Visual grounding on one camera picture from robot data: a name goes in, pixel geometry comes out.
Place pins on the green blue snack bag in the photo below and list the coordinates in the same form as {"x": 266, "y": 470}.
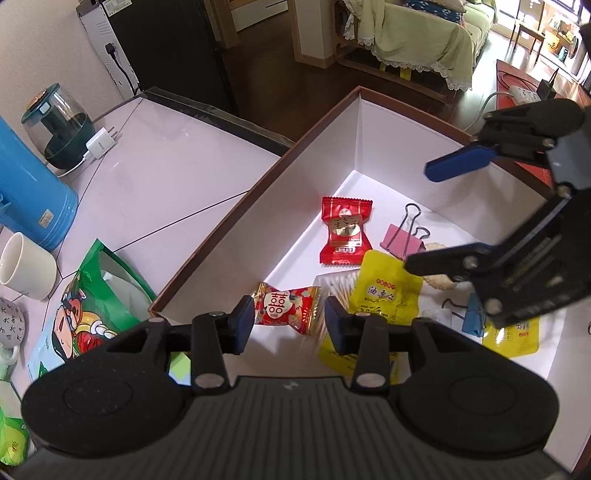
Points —
{"x": 103, "y": 298}

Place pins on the blue thermos flask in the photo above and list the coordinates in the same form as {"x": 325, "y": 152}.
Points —
{"x": 34, "y": 201}

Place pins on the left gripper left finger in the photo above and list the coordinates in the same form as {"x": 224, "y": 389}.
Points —
{"x": 214, "y": 334}

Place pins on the black refrigerator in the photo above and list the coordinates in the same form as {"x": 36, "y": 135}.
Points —
{"x": 168, "y": 45}

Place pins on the white power strip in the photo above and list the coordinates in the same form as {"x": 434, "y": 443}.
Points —
{"x": 522, "y": 96}

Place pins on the blue binder clip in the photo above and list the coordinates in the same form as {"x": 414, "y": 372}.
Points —
{"x": 472, "y": 315}

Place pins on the red candy packet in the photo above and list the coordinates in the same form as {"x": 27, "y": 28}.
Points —
{"x": 347, "y": 241}

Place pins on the large brown white box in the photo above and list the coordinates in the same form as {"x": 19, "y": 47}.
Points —
{"x": 372, "y": 147}

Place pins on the green tissue pack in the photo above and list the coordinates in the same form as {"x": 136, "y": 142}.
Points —
{"x": 14, "y": 436}

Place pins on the yellow snack pouch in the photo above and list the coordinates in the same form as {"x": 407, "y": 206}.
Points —
{"x": 513, "y": 341}
{"x": 385, "y": 288}

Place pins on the white power adapter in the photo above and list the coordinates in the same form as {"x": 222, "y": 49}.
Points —
{"x": 100, "y": 143}

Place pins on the red patterned snack packet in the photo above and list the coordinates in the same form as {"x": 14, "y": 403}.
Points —
{"x": 297, "y": 308}

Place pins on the white ceramic mug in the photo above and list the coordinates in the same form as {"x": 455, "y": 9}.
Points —
{"x": 27, "y": 268}

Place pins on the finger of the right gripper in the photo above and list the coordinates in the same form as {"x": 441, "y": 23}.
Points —
{"x": 460, "y": 263}
{"x": 468, "y": 159}

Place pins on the bag of cotton swabs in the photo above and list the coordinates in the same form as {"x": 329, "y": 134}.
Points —
{"x": 338, "y": 284}

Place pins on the wooden chair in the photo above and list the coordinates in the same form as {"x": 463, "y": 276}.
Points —
{"x": 528, "y": 21}

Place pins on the patterned mug with spoon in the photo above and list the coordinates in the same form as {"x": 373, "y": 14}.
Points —
{"x": 12, "y": 334}

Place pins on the pink binder clip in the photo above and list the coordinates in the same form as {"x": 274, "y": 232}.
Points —
{"x": 408, "y": 237}

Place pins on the sofa with green cover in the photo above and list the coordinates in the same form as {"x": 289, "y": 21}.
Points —
{"x": 444, "y": 37}

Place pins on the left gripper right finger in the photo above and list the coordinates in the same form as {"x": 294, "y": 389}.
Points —
{"x": 366, "y": 336}

